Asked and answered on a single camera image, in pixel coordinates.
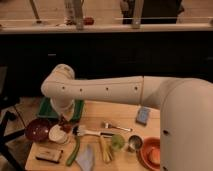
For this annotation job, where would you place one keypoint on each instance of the dark red bowl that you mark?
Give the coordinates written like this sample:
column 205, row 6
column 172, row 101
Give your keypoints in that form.
column 37, row 130

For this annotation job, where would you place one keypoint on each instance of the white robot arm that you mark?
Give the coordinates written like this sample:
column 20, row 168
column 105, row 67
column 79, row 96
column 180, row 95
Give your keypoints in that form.
column 185, row 105

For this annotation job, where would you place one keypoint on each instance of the red grape bunch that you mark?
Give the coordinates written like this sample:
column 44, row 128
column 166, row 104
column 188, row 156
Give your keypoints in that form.
column 64, row 124

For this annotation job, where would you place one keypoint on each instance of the green plastic tray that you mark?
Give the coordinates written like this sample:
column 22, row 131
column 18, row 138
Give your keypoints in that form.
column 46, row 110

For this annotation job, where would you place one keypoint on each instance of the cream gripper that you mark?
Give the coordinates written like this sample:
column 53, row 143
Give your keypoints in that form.
column 66, row 114

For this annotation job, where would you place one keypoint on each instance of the blue cloth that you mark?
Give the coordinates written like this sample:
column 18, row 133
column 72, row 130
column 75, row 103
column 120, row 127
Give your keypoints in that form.
column 86, row 159

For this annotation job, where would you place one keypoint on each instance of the small metal cup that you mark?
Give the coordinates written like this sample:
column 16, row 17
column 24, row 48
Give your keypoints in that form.
column 134, row 143

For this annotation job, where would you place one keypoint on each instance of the silver fork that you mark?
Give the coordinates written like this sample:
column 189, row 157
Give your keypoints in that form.
column 108, row 126

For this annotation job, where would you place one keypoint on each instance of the yellow chopsticks bundle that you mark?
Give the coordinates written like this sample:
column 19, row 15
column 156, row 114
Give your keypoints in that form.
column 106, row 153

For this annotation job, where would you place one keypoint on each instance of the orange bowl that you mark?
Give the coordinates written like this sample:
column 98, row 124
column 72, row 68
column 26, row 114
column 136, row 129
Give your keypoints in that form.
column 150, row 153

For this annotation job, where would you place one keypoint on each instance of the wooden block eraser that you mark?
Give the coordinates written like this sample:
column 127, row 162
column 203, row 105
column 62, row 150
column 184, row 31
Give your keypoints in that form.
column 48, row 154

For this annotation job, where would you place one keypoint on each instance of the black chair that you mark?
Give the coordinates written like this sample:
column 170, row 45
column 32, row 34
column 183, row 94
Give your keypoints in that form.
column 4, row 138

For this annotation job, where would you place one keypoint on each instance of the blue sponge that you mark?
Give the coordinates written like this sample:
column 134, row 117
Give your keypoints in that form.
column 143, row 116

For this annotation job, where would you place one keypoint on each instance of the red object on counter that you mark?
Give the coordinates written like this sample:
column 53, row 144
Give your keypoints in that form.
column 88, row 21

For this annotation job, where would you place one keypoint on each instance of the green cucumber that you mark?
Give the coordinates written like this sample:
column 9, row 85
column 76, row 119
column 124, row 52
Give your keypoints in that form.
column 74, row 153

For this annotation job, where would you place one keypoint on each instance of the white dish brush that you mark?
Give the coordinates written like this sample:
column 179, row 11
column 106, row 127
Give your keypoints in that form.
column 81, row 130

